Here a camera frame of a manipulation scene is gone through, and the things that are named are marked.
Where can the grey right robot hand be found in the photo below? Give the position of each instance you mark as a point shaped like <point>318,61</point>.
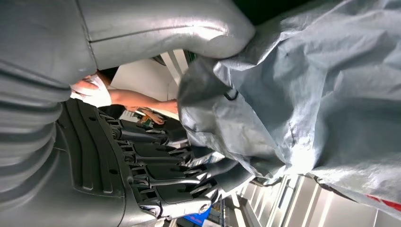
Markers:
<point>94,175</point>

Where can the blue box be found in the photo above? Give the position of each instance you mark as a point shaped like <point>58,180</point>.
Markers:
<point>197,217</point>

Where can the green conveyor belt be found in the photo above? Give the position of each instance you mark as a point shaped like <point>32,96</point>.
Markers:
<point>266,11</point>

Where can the person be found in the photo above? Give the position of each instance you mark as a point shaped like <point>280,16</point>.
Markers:
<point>94,91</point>

